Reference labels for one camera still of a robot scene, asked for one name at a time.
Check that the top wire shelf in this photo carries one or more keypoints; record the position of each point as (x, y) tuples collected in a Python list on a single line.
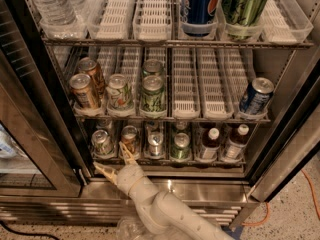
[(177, 44)]

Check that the clear water bottle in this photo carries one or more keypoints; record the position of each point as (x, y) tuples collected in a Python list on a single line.
[(56, 12)]

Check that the gold can front left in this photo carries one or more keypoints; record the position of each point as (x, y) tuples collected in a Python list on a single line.
[(84, 91)]

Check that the stainless steel fridge cabinet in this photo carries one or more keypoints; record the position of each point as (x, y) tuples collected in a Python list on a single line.
[(201, 83)]

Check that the green can top shelf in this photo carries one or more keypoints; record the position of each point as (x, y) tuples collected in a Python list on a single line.
[(242, 16)]

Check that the gold can bottom shelf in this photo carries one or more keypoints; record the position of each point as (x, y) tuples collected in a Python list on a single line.
[(130, 138)]

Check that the middle wire shelf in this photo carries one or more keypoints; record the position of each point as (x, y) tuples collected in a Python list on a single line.
[(172, 119)]

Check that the green can shelf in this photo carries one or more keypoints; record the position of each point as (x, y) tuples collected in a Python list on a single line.
[(242, 16), (180, 146)]

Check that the wire shelf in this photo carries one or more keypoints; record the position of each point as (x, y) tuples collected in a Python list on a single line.
[(177, 44), (172, 119)]

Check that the green can bottom shelf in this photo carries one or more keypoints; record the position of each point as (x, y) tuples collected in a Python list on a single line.
[(180, 146)]

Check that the green can middle front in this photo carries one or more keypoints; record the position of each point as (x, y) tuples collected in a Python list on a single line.
[(152, 96)]

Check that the brown bottle white cap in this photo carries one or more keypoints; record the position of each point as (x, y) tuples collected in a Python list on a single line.
[(235, 144), (210, 144)]

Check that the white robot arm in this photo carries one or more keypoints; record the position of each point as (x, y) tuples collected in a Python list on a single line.
[(158, 210)]

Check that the clear plastic bag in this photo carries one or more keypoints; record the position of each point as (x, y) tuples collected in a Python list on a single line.
[(131, 228)]

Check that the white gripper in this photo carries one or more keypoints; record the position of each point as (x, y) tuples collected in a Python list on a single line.
[(128, 177)]

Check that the blue Pepsi can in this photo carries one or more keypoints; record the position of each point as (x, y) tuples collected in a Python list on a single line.
[(197, 16)]

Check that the brown bottle white cap left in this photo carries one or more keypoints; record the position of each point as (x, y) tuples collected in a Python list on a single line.
[(210, 144)]

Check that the silver slim can bottom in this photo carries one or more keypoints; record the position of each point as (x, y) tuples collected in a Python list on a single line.
[(155, 142)]

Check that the white green patterned can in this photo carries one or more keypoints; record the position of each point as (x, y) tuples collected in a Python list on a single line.
[(119, 93)]

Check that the gold can rear left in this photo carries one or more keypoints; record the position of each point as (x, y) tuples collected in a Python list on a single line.
[(93, 69)]

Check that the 7up can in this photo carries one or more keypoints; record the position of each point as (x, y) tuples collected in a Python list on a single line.
[(102, 143)]

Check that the glass fridge door left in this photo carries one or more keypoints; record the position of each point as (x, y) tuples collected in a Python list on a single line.
[(44, 160)]

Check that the blue can middle right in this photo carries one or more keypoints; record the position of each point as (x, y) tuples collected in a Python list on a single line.
[(258, 93)]

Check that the brown bottle white cap right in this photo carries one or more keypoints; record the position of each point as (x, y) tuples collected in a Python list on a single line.
[(235, 144)]

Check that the green can middle rear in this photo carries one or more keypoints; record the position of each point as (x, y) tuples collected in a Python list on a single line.
[(152, 67)]

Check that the open fridge door right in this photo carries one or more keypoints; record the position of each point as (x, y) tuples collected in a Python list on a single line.
[(303, 142)]

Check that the blue tape on floor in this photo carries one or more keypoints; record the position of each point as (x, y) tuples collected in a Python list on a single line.
[(235, 232)]

